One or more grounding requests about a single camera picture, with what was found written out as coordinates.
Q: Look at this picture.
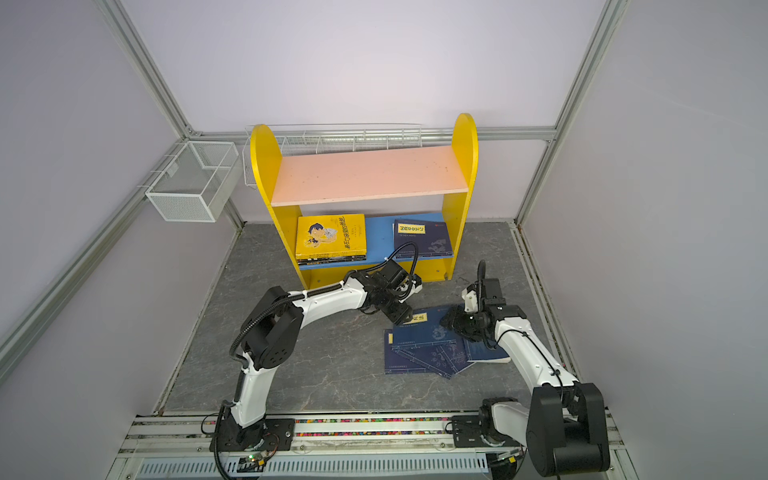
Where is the navy book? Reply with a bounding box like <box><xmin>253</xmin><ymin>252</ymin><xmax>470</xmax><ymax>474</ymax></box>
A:
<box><xmin>389</xmin><ymin>305</ymin><xmax>461</xmax><ymax>349</ymax></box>
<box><xmin>384</xmin><ymin>329</ymin><xmax>432</xmax><ymax>374</ymax></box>
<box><xmin>463</xmin><ymin>339</ymin><xmax>511</xmax><ymax>364</ymax></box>
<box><xmin>393</xmin><ymin>343</ymin><xmax>472</xmax><ymax>379</ymax></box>
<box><xmin>393</xmin><ymin>219</ymin><xmax>453</xmax><ymax>258</ymax></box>

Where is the yellow cartoon book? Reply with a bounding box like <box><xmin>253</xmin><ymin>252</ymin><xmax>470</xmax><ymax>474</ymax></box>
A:
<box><xmin>295</xmin><ymin>214</ymin><xmax>367</xmax><ymax>263</ymax></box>
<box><xmin>297</xmin><ymin>255</ymin><xmax>367</xmax><ymax>266</ymax></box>

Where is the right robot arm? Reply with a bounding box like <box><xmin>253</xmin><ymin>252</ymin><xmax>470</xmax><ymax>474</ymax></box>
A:
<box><xmin>441</xmin><ymin>261</ymin><xmax>610</xmax><ymax>478</ymax></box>

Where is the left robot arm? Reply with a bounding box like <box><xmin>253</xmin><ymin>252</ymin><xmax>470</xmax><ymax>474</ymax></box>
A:
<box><xmin>210</xmin><ymin>242</ymin><xmax>423</xmax><ymax>452</ymax></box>

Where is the navy book bottom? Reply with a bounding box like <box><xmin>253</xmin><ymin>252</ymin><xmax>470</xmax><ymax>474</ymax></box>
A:
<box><xmin>384</xmin><ymin>329</ymin><xmax>432</xmax><ymax>374</ymax></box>

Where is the yellow wooden bookshelf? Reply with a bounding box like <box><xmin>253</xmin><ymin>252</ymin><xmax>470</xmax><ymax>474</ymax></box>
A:
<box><xmin>249</xmin><ymin>113</ymin><xmax>479</xmax><ymax>264</ymax></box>

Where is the white mesh basket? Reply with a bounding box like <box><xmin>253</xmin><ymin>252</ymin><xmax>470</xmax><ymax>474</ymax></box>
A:
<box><xmin>146</xmin><ymin>141</ymin><xmax>242</xmax><ymax>223</ymax></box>

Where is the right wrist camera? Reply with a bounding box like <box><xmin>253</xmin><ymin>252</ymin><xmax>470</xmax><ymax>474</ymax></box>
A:
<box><xmin>461</xmin><ymin>284</ymin><xmax>479</xmax><ymax>314</ymax></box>

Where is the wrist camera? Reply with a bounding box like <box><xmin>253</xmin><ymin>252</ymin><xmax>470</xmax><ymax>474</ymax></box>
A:
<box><xmin>461</xmin><ymin>284</ymin><xmax>479</xmax><ymax>314</ymax></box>
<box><xmin>401</xmin><ymin>274</ymin><xmax>423</xmax><ymax>301</ymax></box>

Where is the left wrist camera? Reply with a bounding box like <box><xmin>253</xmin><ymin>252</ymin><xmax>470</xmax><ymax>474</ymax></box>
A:
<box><xmin>401</xmin><ymin>274</ymin><xmax>423</xmax><ymax>301</ymax></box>

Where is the white wire rack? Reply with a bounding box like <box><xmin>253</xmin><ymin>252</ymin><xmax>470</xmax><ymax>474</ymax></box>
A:
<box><xmin>273</xmin><ymin>127</ymin><xmax>425</xmax><ymax>156</ymax></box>

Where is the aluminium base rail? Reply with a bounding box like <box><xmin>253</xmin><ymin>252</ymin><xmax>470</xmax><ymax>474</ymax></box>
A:
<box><xmin>106</xmin><ymin>409</ymin><xmax>638</xmax><ymax>480</ymax></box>

